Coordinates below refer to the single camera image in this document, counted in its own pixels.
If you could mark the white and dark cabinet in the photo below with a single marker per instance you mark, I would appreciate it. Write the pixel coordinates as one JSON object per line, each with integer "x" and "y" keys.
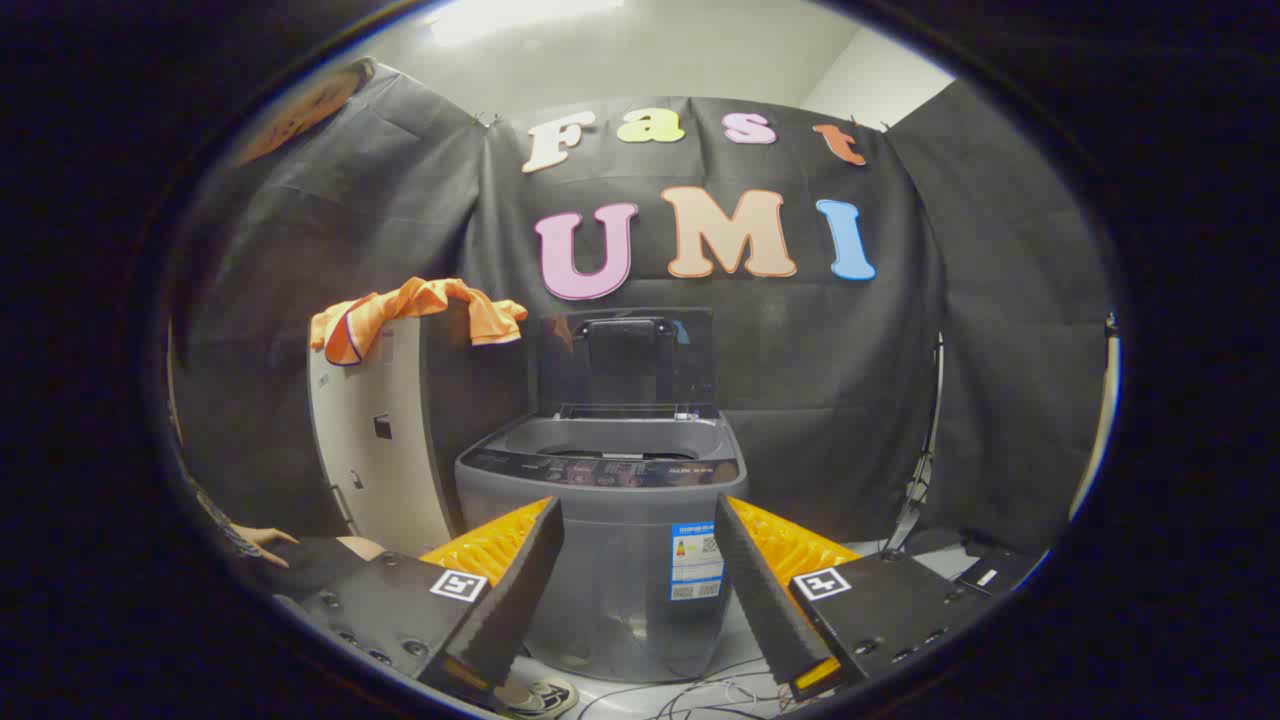
{"x": 385, "y": 470}

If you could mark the orange button shirt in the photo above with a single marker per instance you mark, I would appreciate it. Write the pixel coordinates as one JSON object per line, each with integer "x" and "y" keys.
{"x": 400, "y": 303}

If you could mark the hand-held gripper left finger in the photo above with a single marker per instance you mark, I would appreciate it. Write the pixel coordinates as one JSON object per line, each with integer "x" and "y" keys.
{"x": 515, "y": 590}

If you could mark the dark washing machine lid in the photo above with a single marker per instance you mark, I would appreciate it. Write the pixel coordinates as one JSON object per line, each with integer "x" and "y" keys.
{"x": 625, "y": 360}

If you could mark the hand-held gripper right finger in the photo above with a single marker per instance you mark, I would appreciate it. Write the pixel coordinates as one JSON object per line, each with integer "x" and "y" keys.
{"x": 765, "y": 600}

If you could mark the black backdrop cloth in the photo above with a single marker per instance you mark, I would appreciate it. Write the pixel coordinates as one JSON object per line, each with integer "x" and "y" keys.
{"x": 820, "y": 360}

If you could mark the person's leg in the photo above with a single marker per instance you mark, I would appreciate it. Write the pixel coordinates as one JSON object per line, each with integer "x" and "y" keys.
{"x": 330, "y": 558}

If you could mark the grey washing machine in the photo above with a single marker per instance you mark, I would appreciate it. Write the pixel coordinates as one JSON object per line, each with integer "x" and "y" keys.
{"x": 620, "y": 560}

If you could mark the person's shoe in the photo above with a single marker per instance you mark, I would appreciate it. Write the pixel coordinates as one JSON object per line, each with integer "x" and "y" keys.
{"x": 540, "y": 697}

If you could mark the black light stand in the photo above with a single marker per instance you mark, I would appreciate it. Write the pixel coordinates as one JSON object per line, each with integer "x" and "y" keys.
{"x": 925, "y": 460}

